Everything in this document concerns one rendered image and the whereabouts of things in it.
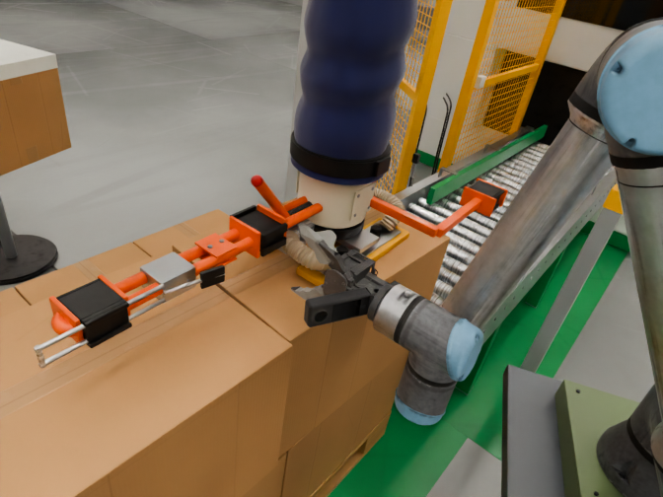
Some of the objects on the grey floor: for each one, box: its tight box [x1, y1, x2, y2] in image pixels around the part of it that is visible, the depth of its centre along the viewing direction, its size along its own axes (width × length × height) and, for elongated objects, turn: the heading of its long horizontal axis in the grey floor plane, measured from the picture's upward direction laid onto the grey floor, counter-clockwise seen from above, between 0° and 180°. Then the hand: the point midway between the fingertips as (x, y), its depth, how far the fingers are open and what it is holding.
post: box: [520, 184, 623, 373], centre depth 190 cm, size 7×7×100 cm
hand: (291, 258), depth 91 cm, fingers open, 14 cm apart
